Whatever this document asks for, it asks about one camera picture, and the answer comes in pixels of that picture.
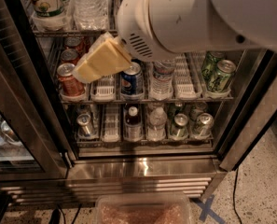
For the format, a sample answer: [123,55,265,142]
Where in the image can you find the silver can bottom shelf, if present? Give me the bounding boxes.
[76,114,96,137]

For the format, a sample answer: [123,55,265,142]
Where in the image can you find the back red soda can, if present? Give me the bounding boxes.
[64,36,86,55]

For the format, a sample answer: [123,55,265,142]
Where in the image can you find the clear water bottle top shelf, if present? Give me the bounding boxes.
[73,0,108,31]

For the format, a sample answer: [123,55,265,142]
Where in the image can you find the water bottle middle shelf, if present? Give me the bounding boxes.
[150,60,175,101]

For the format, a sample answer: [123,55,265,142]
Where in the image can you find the clear plastic bin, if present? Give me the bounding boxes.
[93,192,191,224]

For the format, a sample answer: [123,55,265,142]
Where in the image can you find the green can shelf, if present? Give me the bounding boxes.
[201,51,226,81]
[170,113,188,139]
[207,60,236,92]
[192,113,214,137]

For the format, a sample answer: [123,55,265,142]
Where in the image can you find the left green can bottom shelf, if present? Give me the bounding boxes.
[170,113,188,139]

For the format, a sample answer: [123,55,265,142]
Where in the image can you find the green white soda can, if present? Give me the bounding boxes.
[31,0,64,18]

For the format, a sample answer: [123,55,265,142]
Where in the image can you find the back green can middle shelf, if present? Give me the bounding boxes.
[201,51,226,81]

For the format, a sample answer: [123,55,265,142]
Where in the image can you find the stainless steel fridge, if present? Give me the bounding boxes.
[0,0,277,205]

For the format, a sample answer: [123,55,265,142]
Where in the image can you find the black cable on floor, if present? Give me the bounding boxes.
[231,167,245,224]

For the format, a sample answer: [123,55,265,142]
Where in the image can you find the front blue pepsi can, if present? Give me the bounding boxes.
[121,62,143,95]

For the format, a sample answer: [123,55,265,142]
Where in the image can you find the water bottle bottom shelf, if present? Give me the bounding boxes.
[148,106,167,141]

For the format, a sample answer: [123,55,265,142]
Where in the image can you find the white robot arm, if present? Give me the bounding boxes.
[73,0,277,83]

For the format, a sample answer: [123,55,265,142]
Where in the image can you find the front red soda can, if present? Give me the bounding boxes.
[57,63,85,96]

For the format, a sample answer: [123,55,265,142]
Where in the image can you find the blue tape cross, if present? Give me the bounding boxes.
[193,195,226,224]

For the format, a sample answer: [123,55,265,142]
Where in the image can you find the front green can middle shelf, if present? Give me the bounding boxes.
[207,60,236,92]

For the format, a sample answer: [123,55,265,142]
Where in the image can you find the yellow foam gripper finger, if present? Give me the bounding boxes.
[72,32,132,83]

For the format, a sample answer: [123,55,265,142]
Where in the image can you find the dark drink bottle white cap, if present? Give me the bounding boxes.
[125,106,142,142]

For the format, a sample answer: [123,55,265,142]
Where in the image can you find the empty white shelf tray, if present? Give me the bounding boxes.
[90,35,118,102]

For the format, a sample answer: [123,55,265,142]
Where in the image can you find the red soda can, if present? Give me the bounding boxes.
[57,63,85,96]
[61,49,80,64]
[64,36,86,55]

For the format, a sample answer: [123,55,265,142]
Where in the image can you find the middle red soda can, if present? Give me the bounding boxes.
[61,49,80,64]

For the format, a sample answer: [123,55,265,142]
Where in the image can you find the right green can bottom shelf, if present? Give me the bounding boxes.
[192,113,214,137]

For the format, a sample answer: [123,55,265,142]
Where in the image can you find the glass fridge door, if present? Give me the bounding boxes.
[0,0,70,180]

